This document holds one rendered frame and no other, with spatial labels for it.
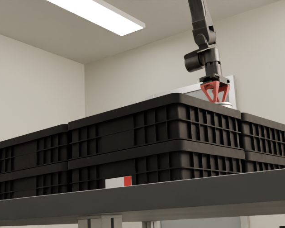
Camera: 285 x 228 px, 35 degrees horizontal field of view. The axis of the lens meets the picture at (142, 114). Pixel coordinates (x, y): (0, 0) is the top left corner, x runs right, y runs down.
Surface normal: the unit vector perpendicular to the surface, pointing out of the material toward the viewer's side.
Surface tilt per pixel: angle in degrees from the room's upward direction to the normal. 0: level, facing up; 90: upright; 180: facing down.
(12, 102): 90
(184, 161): 90
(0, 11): 180
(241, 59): 90
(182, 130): 90
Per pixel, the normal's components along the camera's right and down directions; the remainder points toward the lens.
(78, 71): 0.80, -0.18
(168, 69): -0.59, -0.17
